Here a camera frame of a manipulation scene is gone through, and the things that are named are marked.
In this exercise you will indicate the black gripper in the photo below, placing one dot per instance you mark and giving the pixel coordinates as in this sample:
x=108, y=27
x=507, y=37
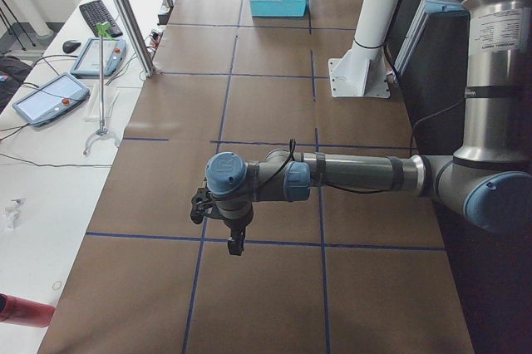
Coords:
x=235, y=223

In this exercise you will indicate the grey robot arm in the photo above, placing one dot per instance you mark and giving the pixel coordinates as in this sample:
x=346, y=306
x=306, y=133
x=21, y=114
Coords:
x=485, y=180

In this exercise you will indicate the teal plastic storage bin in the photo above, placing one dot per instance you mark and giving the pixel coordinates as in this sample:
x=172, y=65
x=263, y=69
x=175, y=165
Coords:
x=278, y=8

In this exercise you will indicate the black keyboard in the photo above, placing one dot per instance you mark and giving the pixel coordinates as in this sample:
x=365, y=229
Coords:
x=95, y=12

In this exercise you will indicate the far teach pendant tablet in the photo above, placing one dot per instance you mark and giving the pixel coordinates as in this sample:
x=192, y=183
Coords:
x=87, y=64

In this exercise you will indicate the teach pendant tablet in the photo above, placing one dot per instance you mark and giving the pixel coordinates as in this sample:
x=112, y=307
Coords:
x=52, y=100
x=87, y=64

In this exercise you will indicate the black computer mouse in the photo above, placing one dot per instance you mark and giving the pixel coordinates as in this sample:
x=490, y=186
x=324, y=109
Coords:
x=70, y=46

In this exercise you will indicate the crumpled white paper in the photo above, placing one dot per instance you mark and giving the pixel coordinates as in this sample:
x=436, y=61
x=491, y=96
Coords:
x=12, y=212

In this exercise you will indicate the near teach pendant tablet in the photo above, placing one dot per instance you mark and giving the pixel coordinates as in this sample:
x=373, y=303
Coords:
x=52, y=100

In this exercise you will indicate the red cylinder bottle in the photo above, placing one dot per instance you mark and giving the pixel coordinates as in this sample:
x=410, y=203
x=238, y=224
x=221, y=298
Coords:
x=19, y=311

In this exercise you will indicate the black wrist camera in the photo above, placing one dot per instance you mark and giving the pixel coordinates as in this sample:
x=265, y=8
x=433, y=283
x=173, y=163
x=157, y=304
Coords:
x=201, y=205

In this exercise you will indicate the white camera mast pedestal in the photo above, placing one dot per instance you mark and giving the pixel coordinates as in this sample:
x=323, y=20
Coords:
x=361, y=72

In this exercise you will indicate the aluminium frame post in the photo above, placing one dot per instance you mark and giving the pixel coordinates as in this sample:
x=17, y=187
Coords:
x=134, y=34

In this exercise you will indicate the green-handled reacher grabber tool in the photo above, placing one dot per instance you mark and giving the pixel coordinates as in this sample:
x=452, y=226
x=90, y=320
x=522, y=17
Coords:
x=102, y=133

